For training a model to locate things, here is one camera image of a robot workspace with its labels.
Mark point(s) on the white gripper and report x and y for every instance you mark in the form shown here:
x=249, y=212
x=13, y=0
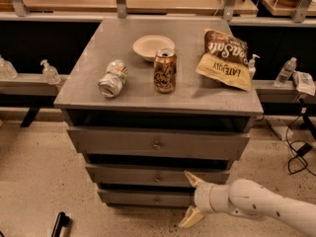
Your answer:
x=201, y=197

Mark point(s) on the grey drawer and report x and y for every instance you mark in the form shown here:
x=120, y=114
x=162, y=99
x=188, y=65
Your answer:
x=148, y=198
x=159, y=143
x=138, y=175

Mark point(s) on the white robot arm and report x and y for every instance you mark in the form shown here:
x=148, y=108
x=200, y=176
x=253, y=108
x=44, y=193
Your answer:
x=248, y=199

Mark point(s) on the grey bottom drawer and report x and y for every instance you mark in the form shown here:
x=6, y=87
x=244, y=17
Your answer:
x=148, y=198

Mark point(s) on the grey drawer cabinet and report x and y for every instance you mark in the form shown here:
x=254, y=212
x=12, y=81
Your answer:
x=197, y=104

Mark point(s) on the grey top drawer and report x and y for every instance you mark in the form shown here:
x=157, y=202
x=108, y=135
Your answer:
x=159, y=143

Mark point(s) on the black object on floor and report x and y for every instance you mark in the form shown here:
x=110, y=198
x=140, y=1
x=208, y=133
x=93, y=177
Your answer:
x=62, y=220

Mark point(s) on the gold soda can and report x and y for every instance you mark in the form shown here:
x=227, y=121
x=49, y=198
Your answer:
x=165, y=70

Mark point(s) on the crushed white soda can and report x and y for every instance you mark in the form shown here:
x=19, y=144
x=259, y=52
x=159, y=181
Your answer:
x=113, y=81

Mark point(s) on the brown yellow chip bag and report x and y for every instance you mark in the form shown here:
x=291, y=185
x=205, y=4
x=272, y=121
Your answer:
x=225, y=59

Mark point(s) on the white pump bottle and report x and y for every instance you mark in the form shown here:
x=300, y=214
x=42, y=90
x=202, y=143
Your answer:
x=252, y=65

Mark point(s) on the white paper bowl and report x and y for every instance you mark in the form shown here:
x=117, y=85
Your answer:
x=147, y=46

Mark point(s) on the folded white cloth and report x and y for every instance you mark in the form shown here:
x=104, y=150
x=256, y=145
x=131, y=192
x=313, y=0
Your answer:
x=304, y=83

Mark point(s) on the clear water bottle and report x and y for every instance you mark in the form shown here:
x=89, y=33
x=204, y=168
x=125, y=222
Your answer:
x=286, y=72

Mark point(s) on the clear sanitizer bottle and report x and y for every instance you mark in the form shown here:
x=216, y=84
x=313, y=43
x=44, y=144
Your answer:
x=50, y=73

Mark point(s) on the wooden back table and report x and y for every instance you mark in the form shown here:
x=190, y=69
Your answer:
x=207, y=7

